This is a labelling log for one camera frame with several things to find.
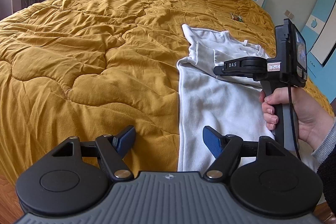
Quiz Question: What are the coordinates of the white Nevada sweatshirt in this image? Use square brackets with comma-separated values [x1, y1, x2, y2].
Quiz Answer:
[177, 24, 276, 173]

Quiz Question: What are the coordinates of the grey sleeved right forearm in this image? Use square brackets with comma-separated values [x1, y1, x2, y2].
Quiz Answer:
[312, 122, 336, 214]

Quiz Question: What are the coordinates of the person right hand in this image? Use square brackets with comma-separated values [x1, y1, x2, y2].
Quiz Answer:
[259, 88, 334, 149]

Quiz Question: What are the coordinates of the blue white wardrobe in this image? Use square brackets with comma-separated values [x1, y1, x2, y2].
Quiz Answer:
[301, 0, 335, 102]

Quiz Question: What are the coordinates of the small green snack packet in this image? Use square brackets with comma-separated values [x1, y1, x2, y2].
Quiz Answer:
[231, 13, 244, 22]

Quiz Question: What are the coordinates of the mustard yellow quilt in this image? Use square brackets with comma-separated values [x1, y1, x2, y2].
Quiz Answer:
[0, 0, 336, 185]

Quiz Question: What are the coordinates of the wall light switch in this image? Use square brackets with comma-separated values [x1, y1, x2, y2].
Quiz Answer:
[284, 10, 294, 19]

